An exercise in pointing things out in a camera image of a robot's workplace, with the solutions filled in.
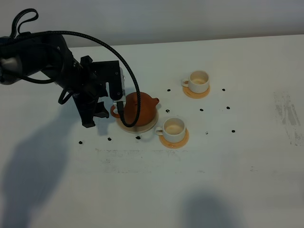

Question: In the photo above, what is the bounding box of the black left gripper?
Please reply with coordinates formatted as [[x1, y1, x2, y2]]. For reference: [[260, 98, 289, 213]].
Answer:
[[72, 56, 109, 128]]

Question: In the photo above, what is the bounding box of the brown clay teapot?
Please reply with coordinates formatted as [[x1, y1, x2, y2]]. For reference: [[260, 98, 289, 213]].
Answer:
[[123, 92, 159, 127]]

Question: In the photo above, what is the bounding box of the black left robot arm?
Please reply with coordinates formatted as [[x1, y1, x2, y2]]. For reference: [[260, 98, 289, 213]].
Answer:
[[0, 33, 109, 128]]

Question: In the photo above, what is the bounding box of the beige round teapot coaster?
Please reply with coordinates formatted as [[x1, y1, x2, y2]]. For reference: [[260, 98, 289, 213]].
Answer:
[[116, 111, 159, 133]]

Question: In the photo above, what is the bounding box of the near white teacup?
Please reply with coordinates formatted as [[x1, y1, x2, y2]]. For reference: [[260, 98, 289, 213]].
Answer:
[[155, 117, 186, 143]]

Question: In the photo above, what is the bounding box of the white teacup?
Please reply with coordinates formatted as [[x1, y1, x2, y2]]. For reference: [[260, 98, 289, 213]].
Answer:
[[155, 117, 186, 143], [181, 71, 209, 94]]

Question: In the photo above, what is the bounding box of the near orange cup coaster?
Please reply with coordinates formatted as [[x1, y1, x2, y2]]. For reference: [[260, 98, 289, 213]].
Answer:
[[159, 129, 190, 149]]

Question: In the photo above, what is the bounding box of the orange cup coaster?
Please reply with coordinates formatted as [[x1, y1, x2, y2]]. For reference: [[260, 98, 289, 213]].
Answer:
[[159, 129, 190, 149], [182, 86, 210, 99]]

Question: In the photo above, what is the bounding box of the far orange cup coaster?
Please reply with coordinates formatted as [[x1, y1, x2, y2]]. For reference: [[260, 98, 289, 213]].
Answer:
[[182, 86, 210, 99]]

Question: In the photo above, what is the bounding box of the far white teacup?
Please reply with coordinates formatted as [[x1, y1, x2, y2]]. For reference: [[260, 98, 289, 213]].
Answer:
[[181, 71, 209, 94]]

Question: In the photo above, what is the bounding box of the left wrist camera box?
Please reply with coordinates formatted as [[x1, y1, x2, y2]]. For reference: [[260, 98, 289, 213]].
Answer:
[[90, 60, 123, 101]]

